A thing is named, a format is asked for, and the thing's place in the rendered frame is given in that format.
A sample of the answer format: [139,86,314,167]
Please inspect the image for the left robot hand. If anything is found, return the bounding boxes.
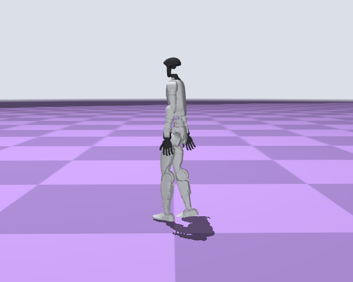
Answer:
[159,132,173,155]

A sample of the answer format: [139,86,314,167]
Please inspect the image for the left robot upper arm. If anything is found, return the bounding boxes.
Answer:
[165,82,178,113]

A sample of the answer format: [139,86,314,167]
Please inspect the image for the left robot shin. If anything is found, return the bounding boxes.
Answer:
[161,173,175,215]

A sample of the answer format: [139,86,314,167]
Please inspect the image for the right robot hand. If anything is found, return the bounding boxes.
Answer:
[182,130,196,150]

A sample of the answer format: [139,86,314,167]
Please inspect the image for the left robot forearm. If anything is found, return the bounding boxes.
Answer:
[164,106,174,137]

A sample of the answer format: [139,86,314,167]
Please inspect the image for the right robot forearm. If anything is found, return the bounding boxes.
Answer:
[181,115,189,133]

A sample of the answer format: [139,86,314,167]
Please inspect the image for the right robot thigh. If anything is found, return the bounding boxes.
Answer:
[172,135,189,181]

